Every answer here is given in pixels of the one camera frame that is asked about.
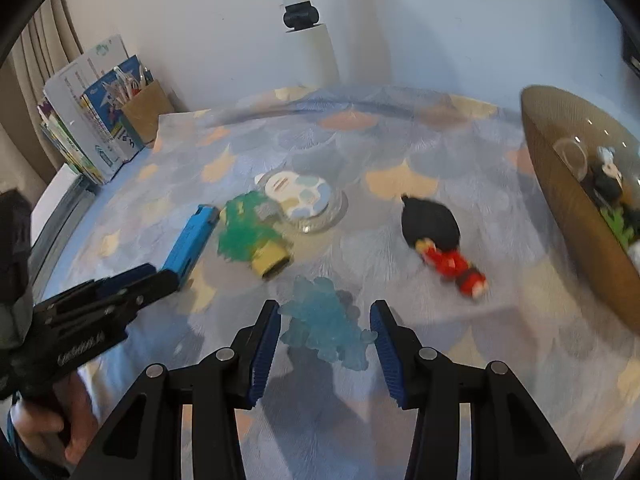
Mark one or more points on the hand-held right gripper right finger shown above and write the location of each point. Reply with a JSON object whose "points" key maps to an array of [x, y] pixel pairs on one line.
{"points": [[387, 355]]}

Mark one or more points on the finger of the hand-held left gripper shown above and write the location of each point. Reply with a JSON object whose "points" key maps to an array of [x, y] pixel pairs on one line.
{"points": [[125, 280], [155, 285]]}

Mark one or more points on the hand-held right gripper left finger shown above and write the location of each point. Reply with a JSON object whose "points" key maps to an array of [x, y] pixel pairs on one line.
{"points": [[265, 355]]}

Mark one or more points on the blue rectangular box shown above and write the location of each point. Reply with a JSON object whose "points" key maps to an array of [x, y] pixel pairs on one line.
{"points": [[190, 240]]}

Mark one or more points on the light blue jelly toy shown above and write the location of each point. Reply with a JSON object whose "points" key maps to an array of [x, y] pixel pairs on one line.
{"points": [[320, 320]]}

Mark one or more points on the brown wooden bowl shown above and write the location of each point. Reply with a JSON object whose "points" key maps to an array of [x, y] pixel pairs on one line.
{"points": [[560, 200]]}

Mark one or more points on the green jelly toy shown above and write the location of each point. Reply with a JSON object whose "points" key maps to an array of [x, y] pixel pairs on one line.
{"points": [[620, 225], [240, 240]]}

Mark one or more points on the white plug charger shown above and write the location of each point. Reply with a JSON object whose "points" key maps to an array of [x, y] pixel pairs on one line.
{"points": [[635, 252]]}

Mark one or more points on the black-haired figure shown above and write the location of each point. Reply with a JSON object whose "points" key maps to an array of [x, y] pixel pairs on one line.
{"points": [[610, 175]]}

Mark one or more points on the person's left forearm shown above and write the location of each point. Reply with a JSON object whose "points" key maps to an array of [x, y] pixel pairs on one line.
{"points": [[25, 467]]}

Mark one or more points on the person's left hand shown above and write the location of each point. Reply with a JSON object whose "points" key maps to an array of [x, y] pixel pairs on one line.
{"points": [[80, 410]]}

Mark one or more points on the stack of papers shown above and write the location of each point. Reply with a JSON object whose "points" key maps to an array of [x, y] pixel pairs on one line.
{"points": [[60, 200]]}

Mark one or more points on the small yellow block toy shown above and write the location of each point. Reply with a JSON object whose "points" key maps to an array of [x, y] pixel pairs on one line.
{"points": [[267, 260]]}

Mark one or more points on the black-haired doll in red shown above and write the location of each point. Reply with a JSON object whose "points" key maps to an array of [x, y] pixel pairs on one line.
{"points": [[450, 260]]}

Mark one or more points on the row of upright books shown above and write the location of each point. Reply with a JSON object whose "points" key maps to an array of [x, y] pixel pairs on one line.
{"points": [[65, 145]]}

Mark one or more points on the brown cork pen holder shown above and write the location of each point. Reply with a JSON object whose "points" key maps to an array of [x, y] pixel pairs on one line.
{"points": [[147, 110]]}

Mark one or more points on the beige curtain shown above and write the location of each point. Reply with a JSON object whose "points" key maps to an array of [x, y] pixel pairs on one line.
{"points": [[30, 85]]}

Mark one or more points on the blue cartoon book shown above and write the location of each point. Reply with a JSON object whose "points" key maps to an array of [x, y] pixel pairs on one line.
{"points": [[100, 105]]}

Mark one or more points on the bunch of pens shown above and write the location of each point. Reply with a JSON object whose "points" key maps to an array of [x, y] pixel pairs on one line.
{"points": [[130, 82]]}

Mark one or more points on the white lamp pole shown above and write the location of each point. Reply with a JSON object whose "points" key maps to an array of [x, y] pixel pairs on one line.
{"points": [[315, 55]]}

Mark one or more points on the black pole clamp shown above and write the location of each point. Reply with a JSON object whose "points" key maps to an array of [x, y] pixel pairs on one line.
{"points": [[301, 17]]}

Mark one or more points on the dark device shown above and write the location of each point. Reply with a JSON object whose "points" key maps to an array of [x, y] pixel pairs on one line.
{"points": [[631, 55]]}

